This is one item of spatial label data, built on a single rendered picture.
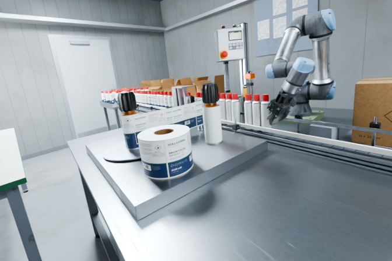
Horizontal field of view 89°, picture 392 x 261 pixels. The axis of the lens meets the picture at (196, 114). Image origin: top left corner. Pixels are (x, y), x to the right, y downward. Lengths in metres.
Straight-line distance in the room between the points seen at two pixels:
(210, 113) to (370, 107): 0.68
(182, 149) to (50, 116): 4.10
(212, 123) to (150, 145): 0.37
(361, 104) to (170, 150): 0.84
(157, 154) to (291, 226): 0.44
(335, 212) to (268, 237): 0.21
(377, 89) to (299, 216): 0.66
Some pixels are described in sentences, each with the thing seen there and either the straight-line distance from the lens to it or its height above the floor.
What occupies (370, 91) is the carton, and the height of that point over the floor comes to 1.08.
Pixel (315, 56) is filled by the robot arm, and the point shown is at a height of 1.26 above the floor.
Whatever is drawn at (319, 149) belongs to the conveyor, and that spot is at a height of 0.87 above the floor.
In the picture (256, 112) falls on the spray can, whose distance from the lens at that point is 1.14.
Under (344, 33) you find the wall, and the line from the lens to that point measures 3.47.
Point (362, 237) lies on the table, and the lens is 0.66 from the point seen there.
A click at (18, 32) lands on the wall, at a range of 4.74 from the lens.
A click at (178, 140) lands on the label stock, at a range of 0.70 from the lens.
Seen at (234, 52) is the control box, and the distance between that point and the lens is 1.32.
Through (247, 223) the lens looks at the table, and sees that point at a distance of 0.62.
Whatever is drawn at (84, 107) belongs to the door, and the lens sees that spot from 4.73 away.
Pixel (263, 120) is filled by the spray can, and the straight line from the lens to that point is 1.12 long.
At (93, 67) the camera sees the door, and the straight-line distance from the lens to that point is 4.81.
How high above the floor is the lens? 1.24
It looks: 12 degrees down
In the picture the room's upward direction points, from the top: 6 degrees counter-clockwise
